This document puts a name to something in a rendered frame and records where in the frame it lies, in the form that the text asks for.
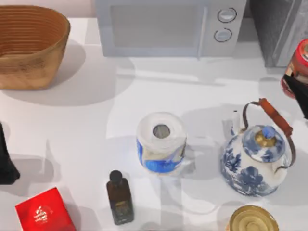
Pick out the red box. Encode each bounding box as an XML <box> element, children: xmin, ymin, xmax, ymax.
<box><xmin>15</xmin><ymin>187</ymin><xmax>77</xmax><ymax>231</ymax></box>

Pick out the brown glass bottle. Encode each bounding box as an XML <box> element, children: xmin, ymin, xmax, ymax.
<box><xmin>106</xmin><ymin>169</ymin><xmax>135</xmax><ymax>226</ymax></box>

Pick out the pale microwave door handle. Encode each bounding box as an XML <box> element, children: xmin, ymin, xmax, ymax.
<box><xmin>197</xmin><ymin>5</ymin><xmax>209</xmax><ymax>61</ymax></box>

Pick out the pale microwave oven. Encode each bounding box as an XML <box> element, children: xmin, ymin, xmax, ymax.
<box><xmin>95</xmin><ymin>0</ymin><xmax>248</xmax><ymax>61</ymax></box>

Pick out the red can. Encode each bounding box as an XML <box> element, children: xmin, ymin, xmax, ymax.
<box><xmin>281</xmin><ymin>38</ymin><xmax>308</xmax><ymax>100</ymax></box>

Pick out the blue and white teapot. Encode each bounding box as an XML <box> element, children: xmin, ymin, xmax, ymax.
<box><xmin>220</xmin><ymin>98</ymin><xmax>297</xmax><ymax>198</ymax></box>

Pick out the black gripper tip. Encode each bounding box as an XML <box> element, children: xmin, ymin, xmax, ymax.
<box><xmin>0</xmin><ymin>122</ymin><xmax>21</xmax><ymax>185</ymax></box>
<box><xmin>282</xmin><ymin>74</ymin><xmax>308</xmax><ymax>120</ymax></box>

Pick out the round microwave knob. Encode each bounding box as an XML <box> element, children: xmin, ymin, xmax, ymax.
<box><xmin>213</xmin><ymin>27</ymin><xmax>233</xmax><ymax>43</ymax></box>
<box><xmin>217</xmin><ymin>7</ymin><xmax>238</xmax><ymax>24</ymax></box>

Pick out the blue wrapped paper roll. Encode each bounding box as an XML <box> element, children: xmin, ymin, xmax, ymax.
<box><xmin>136</xmin><ymin>111</ymin><xmax>188</xmax><ymax>175</ymax></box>

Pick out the gold tin can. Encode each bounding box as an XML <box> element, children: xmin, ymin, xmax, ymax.
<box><xmin>226</xmin><ymin>205</ymin><xmax>280</xmax><ymax>231</ymax></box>

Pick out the brown woven basket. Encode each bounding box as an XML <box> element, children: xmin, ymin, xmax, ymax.
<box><xmin>0</xmin><ymin>5</ymin><xmax>71</xmax><ymax>90</ymax></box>

